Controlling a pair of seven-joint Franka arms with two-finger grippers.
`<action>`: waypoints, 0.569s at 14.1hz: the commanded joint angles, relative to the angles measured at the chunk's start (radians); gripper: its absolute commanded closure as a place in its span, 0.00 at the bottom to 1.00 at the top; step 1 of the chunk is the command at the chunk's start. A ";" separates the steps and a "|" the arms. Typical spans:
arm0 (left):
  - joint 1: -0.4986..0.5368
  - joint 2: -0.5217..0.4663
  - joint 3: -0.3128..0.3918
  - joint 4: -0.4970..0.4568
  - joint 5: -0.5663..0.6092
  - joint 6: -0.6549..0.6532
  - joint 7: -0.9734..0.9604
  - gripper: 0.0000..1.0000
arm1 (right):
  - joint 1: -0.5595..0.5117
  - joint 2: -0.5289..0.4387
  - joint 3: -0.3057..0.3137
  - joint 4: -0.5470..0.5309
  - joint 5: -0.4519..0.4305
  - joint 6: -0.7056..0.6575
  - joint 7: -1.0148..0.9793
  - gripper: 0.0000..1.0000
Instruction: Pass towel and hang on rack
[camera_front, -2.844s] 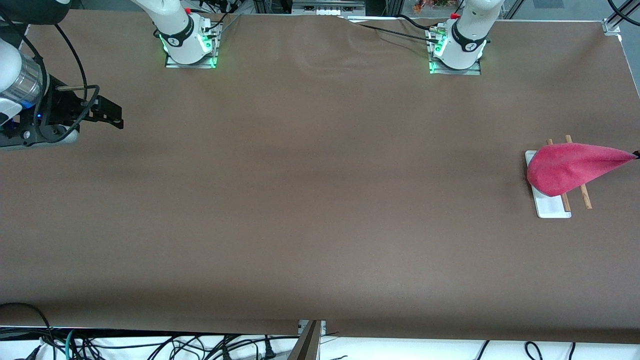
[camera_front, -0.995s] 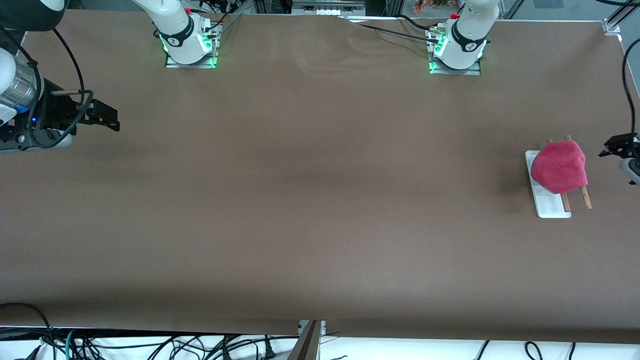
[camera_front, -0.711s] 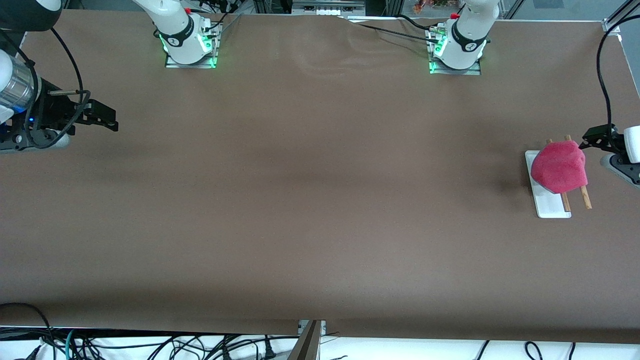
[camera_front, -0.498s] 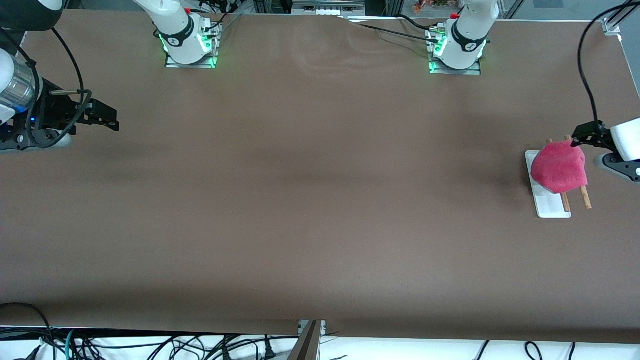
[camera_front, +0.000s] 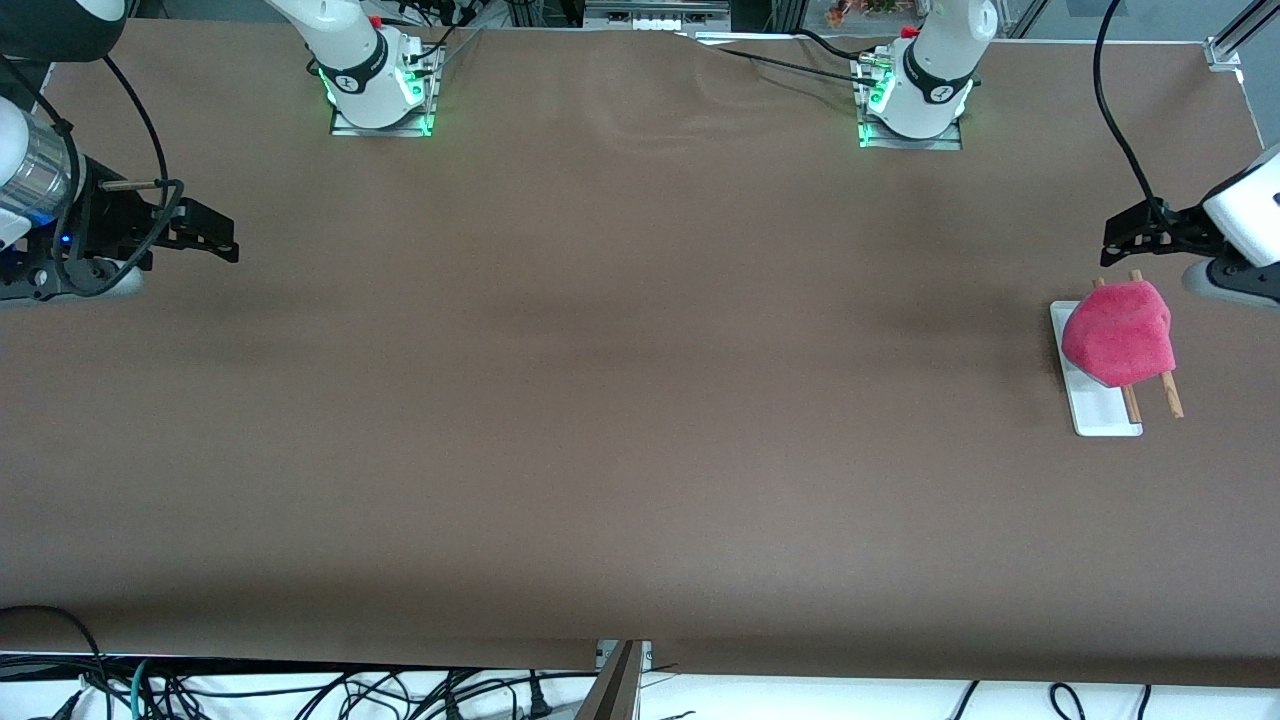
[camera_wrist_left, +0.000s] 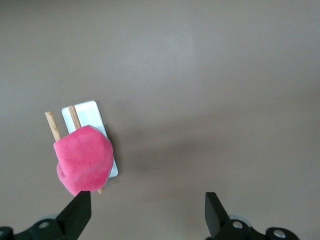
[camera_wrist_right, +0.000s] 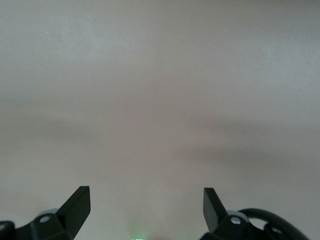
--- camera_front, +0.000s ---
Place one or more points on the right gripper black mount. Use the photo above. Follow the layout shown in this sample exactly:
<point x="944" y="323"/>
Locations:
<point x="108" y="216"/>

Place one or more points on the left gripper black mount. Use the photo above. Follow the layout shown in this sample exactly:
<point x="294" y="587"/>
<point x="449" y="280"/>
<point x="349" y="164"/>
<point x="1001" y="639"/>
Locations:
<point x="1172" y="227"/>

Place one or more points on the pink microfibre towel grey edge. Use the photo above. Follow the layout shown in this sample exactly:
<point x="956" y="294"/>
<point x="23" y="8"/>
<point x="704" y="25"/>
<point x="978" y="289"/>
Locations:
<point x="1115" y="335"/>

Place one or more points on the brown table cover mat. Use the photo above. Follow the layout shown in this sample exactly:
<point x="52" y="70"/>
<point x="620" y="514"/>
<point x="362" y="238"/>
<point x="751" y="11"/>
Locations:
<point x="640" y="400"/>

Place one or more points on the white power strip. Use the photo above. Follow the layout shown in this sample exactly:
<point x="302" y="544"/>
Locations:
<point x="655" y="15"/>

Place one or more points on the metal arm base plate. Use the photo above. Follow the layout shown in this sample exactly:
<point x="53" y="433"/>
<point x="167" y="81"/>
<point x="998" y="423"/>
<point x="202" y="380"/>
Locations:
<point x="380" y="131"/>
<point x="920" y="144"/>

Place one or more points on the aluminium extrusion frame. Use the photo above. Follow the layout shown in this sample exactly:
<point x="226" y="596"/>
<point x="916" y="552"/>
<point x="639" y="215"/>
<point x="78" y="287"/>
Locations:
<point x="1235" y="40"/>

